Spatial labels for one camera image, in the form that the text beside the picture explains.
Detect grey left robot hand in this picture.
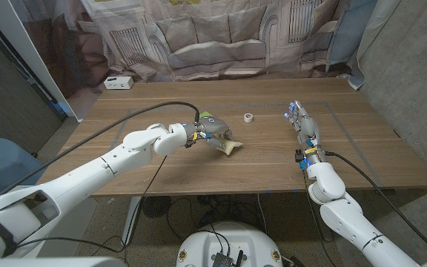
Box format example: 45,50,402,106
183,115,235,153

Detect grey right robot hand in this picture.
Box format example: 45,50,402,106
283,99,328,166

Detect yellow sponge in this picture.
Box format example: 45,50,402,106
216,139,243,156

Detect printed sofa backdrop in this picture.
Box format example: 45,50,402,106
11,0,380,83

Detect round black floor fan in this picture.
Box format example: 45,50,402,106
142,195,172,219

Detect white power strip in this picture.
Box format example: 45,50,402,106
103,76,134,90

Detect white robot torso base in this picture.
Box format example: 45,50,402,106
176,221,284,267

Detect pale grey curtain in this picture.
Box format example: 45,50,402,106
348,0,403,90

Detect white table leg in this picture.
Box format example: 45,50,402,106
121,195,142,245

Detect black electronics module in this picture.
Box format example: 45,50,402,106
211,250,245,267

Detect white pillar panel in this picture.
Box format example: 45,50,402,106
0,0,85,122

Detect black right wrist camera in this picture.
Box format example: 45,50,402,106
294,149,307,171

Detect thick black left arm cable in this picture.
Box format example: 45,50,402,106
0,100,201,197

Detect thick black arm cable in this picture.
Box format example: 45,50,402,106
324,151,427,257
0,100,201,197

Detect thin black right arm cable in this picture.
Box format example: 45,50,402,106
301,169,328,267

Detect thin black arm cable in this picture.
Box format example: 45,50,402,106
15,154,168,254
301,169,328,267

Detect tangled black floor cables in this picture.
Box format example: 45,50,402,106
165,194,270,242

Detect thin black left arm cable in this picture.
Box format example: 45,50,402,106
15,154,168,254

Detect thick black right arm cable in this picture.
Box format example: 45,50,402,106
324,151,427,257

